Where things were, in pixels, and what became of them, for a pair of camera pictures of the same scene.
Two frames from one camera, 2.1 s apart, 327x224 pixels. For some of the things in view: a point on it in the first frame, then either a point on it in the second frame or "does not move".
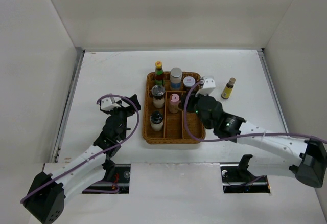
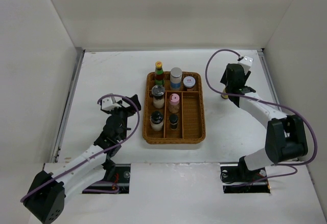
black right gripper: (191, 100) → (224, 80)
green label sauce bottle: (159, 74) does not move
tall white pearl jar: (176, 77) does not move
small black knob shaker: (157, 120) does not move
